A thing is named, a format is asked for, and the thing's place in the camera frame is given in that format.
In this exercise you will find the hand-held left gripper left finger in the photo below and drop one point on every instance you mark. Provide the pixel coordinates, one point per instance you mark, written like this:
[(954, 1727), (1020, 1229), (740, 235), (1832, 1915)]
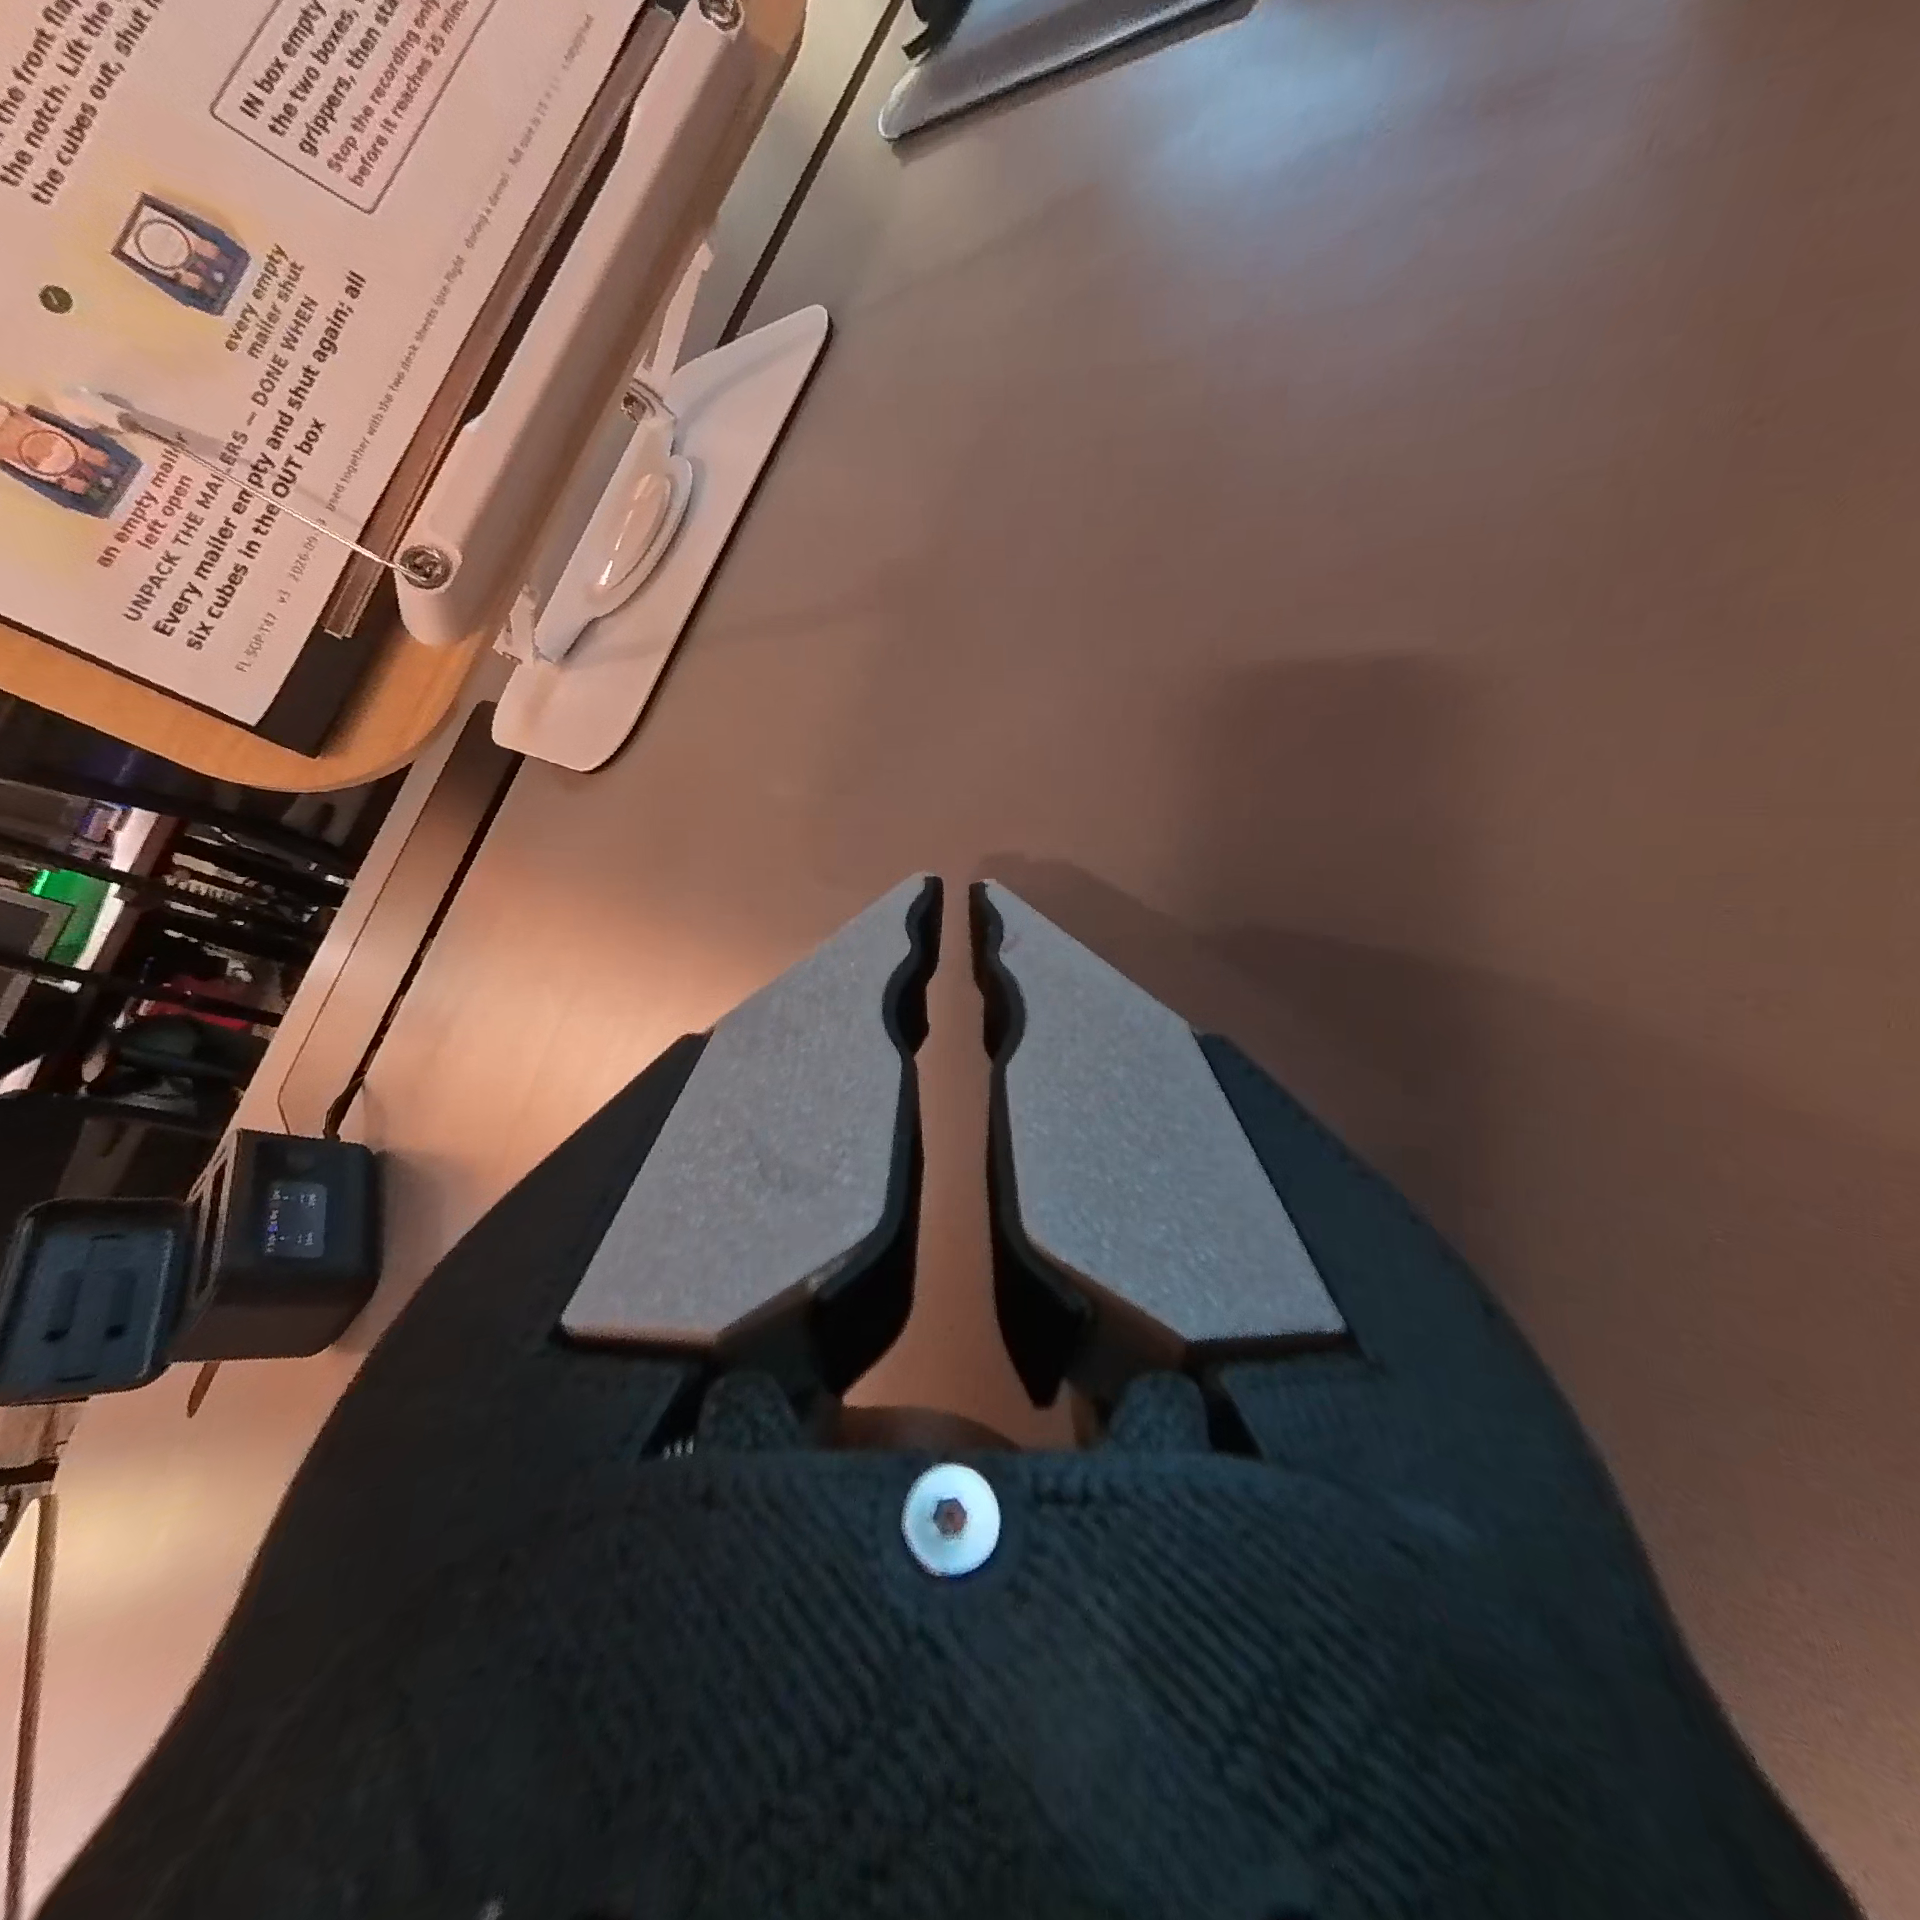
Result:
[(764, 1171)]

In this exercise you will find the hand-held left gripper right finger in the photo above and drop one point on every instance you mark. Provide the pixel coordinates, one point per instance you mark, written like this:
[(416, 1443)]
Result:
[(1154, 1185)]

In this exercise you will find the instruction sheet on stand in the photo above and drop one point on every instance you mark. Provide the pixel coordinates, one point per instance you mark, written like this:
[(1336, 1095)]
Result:
[(358, 744)]

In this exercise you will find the white display stand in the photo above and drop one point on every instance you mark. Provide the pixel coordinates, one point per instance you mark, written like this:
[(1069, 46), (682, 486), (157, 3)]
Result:
[(720, 436)]

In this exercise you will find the printed instruction sheet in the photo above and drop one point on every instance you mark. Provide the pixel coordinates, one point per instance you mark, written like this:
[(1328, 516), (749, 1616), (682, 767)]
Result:
[(269, 347)]

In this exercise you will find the dark grey tray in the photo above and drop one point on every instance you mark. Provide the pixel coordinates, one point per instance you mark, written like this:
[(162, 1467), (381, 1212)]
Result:
[(1035, 67)]

